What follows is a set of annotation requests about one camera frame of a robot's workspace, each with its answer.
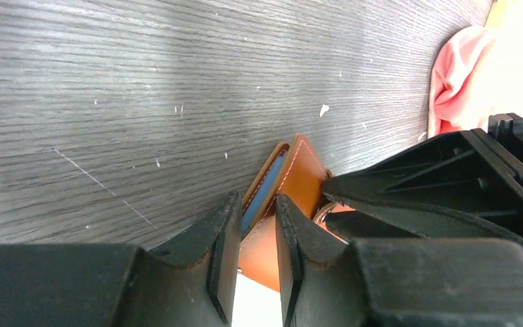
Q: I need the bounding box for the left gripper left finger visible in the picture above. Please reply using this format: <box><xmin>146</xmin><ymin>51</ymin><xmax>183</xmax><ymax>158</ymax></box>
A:
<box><xmin>0</xmin><ymin>192</ymin><xmax>242</xmax><ymax>326</ymax></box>

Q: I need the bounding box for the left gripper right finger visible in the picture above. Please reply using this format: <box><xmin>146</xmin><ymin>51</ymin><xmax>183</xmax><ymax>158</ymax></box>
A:
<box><xmin>276</xmin><ymin>195</ymin><xmax>523</xmax><ymax>326</ymax></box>

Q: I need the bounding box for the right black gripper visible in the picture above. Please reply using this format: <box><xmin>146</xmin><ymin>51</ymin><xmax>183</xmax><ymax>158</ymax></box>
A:
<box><xmin>322</xmin><ymin>113</ymin><xmax>523</xmax><ymax>247</ymax></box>

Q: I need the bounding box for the brown leather card holder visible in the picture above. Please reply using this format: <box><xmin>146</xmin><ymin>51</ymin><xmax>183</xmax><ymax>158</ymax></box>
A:
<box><xmin>238</xmin><ymin>133</ymin><xmax>355</xmax><ymax>294</ymax></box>

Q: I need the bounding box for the pink cloth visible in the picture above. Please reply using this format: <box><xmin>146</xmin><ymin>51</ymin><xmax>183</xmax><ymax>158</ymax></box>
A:
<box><xmin>427</xmin><ymin>25</ymin><xmax>509</xmax><ymax>138</ymax></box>

